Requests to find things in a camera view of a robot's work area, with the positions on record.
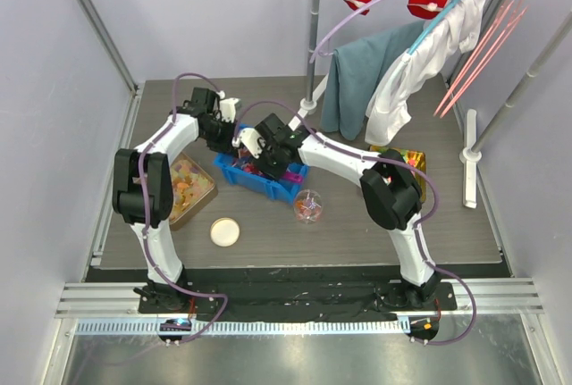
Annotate blue hanger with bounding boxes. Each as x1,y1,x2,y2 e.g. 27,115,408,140
407,0,461,55

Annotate candies in jar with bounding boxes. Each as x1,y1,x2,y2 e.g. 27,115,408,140
295,192,323,219

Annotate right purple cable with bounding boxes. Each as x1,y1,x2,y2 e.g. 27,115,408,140
234,99,478,346

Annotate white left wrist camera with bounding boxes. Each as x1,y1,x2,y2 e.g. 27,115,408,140
217,90,242,123

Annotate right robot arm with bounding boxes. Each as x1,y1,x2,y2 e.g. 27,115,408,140
240,113,441,309

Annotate white shirt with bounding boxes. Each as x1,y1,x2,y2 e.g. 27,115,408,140
365,0,486,146

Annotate purple cable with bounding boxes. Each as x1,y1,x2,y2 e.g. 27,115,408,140
234,99,478,346
139,71,229,346

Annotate gold tin of star candies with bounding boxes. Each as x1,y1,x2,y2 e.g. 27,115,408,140
369,146,427,203

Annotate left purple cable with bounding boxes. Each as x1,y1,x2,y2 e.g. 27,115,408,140
139,71,229,346

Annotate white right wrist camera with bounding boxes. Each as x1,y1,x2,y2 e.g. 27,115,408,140
232,127,265,158

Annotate blue plastic bin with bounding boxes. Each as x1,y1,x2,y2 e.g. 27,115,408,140
214,124,309,205

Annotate purple plastic scoop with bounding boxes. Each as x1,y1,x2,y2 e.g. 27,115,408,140
282,171,305,184

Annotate pile of lollipop candies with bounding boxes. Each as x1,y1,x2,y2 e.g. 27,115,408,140
232,147,263,176

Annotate white cable duct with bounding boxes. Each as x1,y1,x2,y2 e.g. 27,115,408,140
75,316,410,337

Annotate cream jar lid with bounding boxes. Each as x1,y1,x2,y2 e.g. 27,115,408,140
209,217,240,247

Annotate purple hanger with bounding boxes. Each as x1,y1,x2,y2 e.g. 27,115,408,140
308,0,384,63

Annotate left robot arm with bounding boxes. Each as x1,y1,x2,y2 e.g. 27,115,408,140
112,88,241,313

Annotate teal cloth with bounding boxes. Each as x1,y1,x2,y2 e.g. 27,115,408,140
320,21,424,140

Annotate pink hangers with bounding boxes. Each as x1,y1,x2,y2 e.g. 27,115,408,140
433,0,527,118

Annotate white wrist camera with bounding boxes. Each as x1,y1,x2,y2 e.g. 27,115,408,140
217,90,242,123
232,127,265,158

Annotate clear plastic jar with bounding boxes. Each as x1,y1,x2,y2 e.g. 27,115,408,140
292,188,325,225

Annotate brown tin of candies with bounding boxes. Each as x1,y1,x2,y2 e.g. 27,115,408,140
169,153,218,231

